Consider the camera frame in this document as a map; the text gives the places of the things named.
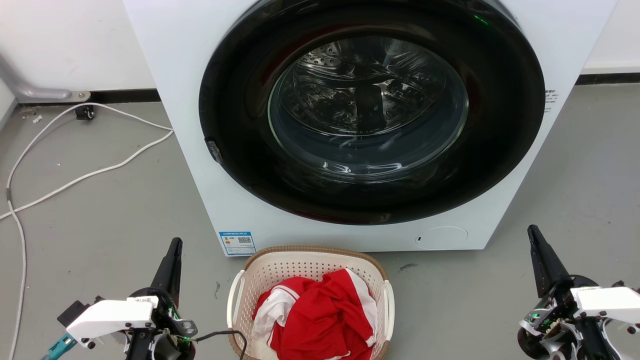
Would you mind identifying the beige plastic laundry basket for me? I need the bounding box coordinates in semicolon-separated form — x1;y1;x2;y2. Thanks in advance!
226;245;396;360

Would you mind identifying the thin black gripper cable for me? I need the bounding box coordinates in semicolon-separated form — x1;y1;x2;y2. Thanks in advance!
192;329;249;360

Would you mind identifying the red and white garment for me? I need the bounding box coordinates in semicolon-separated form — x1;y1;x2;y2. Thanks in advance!
251;268;379;360

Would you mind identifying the blue white energy label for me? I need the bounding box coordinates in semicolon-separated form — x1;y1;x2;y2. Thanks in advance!
218;230;257;257

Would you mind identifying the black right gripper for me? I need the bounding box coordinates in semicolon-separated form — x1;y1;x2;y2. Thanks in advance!
519;224;602;328

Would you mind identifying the long white looping cable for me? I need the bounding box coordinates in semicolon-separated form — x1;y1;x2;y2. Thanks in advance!
5;102;174;360

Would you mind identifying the white power cable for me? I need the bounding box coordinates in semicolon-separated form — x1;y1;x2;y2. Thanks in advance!
0;130;174;221

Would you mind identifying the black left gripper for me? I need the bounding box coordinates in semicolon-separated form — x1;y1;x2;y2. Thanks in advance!
128;238;199;337

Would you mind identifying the black round washer door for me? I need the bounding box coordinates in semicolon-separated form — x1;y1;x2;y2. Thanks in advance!
198;0;546;226

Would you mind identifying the white front-load washing machine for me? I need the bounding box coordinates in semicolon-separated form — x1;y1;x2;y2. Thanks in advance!
123;0;620;257

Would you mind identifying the steel washer drum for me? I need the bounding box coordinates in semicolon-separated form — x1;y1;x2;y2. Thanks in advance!
268;36;469;182

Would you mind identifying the teal cable connector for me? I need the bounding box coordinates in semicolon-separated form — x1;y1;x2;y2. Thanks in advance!
40;334;79;360

